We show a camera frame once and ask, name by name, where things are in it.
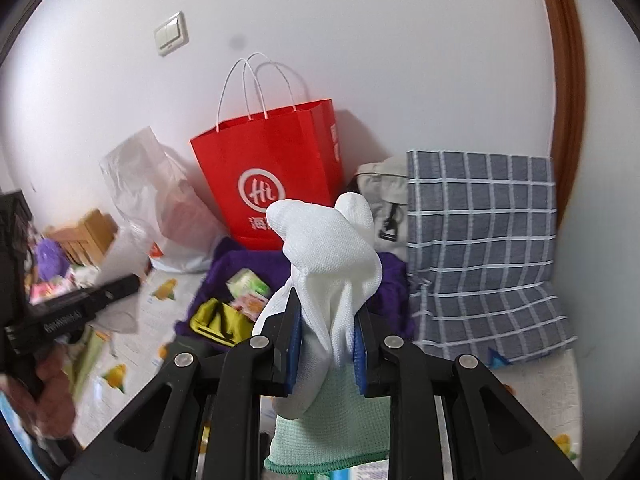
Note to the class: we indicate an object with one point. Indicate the yellow mesh pouch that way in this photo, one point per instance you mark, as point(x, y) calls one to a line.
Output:
point(210, 317)

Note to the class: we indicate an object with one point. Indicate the pink packet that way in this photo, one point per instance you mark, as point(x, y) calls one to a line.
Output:
point(250, 305)

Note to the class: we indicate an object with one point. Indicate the grey checked cushion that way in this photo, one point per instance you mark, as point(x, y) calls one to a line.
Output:
point(480, 260)

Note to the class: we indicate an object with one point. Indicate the white plastic shopping bag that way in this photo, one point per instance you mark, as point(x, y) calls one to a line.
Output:
point(150, 200)

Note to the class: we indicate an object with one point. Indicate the wooden door frame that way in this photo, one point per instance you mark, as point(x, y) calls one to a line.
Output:
point(565, 85)

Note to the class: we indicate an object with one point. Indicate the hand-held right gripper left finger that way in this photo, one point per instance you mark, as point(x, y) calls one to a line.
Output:
point(295, 340)

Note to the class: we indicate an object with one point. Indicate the white glove with green cuff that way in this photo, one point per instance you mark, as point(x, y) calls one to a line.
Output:
point(330, 270)

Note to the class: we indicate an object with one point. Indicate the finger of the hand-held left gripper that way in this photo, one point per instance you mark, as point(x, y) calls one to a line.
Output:
point(115, 290)

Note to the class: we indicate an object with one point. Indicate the green snack packet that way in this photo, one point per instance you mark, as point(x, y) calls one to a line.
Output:
point(247, 282)

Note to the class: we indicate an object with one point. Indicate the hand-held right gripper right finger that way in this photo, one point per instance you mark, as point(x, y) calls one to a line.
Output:
point(361, 355)

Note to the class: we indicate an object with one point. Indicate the purple fleece cloth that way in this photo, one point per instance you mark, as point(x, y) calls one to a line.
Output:
point(220, 270)

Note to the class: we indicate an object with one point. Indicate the white light switch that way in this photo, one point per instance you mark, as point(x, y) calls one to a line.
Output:
point(171, 34)

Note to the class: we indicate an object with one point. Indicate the cardboard boxes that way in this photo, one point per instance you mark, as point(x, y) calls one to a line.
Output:
point(90, 232)

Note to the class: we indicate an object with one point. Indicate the red paper bag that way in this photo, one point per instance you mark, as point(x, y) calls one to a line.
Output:
point(280, 155)

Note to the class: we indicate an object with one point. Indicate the person's left hand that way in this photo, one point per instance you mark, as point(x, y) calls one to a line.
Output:
point(55, 400)

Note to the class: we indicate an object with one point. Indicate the fruit-print bed sheet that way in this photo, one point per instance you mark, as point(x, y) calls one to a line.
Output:
point(150, 320)

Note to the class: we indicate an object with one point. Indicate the beige backpack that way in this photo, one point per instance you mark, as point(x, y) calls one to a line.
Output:
point(385, 195)

